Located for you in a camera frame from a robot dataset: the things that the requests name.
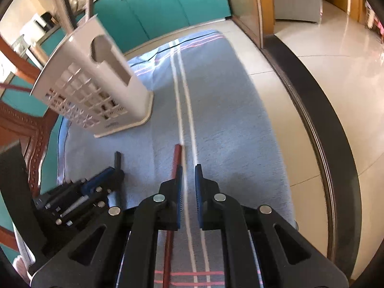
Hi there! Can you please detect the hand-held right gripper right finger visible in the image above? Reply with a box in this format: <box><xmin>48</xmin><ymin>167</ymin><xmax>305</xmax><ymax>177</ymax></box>
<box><xmin>194</xmin><ymin>164</ymin><xmax>349</xmax><ymax>288</ymax></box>

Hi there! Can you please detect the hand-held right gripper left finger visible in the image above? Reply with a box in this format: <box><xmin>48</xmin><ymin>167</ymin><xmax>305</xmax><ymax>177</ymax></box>
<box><xmin>31</xmin><ymin>166</ymin><xmax>184</xmax><ymax>288</ymax></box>

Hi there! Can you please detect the blue striped cloth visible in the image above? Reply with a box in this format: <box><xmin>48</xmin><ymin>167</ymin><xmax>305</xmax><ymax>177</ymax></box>
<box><xmin>18</xmin><ymin>28</ymin><xmax>297</xmax><ymax>288</ymax></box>

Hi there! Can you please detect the black kitchen appliance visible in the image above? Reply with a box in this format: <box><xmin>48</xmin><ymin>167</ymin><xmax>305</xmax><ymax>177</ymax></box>
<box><xmin>39</xmin><ymin>11</ymin><xmax>58</xmax><ymax>31</ymax></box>

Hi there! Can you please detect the carved wooden chair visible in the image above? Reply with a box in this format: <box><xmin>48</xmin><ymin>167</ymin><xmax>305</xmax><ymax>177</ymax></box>
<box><xmin>0</xmin><ymin>34</ymin><xmax>65</xmax><ymax>252</ymax></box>

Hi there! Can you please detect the wooden framed door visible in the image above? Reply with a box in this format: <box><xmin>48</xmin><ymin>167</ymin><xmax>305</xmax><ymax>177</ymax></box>
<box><xmin>223</xmin><ymin>0</ymin><xmax>276</xmax><ymax>48</ymax></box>

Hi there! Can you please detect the white plastic utensil holder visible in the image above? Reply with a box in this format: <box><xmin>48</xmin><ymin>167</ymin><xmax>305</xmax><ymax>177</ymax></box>
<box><xmin>30</xmin><ymin>13</ymin><xmax>155</xmax><ymax>138</ymax></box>

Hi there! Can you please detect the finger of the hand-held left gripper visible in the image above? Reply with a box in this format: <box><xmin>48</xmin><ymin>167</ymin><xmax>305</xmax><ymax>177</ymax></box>
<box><xmin>57</xmin><ymin>190</ymin><xmax>122</xmax><ymax>227</ymax></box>
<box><xmin>78</xmin><ymin>168</ymin><xmax>126</xmax><ymax>195</ymax></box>

